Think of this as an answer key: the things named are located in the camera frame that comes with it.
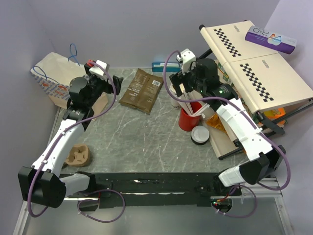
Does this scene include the blue checkered paper bag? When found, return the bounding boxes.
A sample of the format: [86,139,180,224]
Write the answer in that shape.
[30,43,108,120]

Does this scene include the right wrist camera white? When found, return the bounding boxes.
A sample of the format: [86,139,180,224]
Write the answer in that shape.
[177,49,196,73]

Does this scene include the purple cable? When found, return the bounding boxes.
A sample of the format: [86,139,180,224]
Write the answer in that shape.
[162,50,291,218]
[26,61,126,223]

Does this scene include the brown coffee bean pouch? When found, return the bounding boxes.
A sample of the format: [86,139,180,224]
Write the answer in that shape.
[119,69,163,114]

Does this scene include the teal blue box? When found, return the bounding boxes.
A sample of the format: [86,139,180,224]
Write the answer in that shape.
[152,62,180,72]

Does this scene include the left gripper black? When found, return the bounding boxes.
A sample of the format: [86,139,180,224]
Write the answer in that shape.
[85,66,123,107]

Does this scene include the brown pulp cup carrier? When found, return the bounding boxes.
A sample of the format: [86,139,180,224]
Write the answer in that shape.
[64,144,91,167]

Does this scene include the green snack boxes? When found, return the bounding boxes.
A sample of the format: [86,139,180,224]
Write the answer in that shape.
[215,60,234,87]

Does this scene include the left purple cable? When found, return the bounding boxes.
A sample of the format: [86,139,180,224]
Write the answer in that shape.
[26,61,126,223]

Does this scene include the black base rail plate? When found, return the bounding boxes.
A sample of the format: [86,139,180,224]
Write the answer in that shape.
[71,172,231,209]

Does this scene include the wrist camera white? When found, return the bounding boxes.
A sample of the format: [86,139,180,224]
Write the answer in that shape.
[89,60,110,80]
[177,49,196,73]

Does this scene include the cream checkered tiered shelf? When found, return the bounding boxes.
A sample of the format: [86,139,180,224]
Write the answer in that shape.
[198,20,313,160]

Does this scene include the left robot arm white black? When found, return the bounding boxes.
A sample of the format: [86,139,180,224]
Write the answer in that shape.
[18,60,123,211]

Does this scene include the orange snack packet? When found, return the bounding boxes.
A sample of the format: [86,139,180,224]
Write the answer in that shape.
[206,114,227,134]

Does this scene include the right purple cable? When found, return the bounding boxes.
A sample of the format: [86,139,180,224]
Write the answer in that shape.
[162,50,291,218]

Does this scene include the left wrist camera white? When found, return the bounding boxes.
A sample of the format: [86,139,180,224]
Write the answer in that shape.
[89,60,110,80]

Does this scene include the red cup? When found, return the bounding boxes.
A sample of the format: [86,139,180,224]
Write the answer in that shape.
[178,102,202,132]

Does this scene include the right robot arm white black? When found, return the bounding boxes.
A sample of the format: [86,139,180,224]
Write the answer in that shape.
[170,56,291,195]

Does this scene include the purple white box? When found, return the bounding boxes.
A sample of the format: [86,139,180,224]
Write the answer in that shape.
[245,26,297,54]

